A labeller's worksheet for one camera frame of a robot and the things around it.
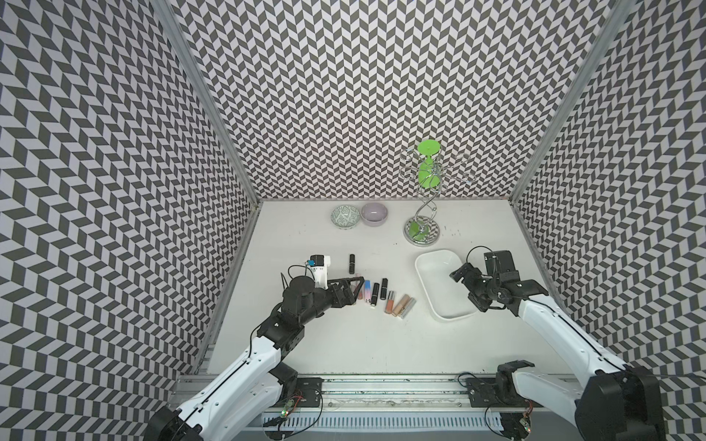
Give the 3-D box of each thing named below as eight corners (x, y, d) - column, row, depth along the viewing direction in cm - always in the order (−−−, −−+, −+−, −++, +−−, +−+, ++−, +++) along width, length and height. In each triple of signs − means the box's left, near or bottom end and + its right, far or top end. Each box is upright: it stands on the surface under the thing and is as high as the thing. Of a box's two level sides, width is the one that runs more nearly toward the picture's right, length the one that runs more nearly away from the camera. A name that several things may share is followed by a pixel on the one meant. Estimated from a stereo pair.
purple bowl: (360, 226, 109) (360, 221, 107) (361, 207, 116) (360, 202, 113) (387, 226, 109) (388, 221, 107) (386, 207, 116) (386, 202, 113)
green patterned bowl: (328, 221, 113) (327, 214, 110) (345, 207, 118) (345, 201, 115) (346, 234, 109) (345, 228, 106) (363, 219, 114) (363, 213, 111)
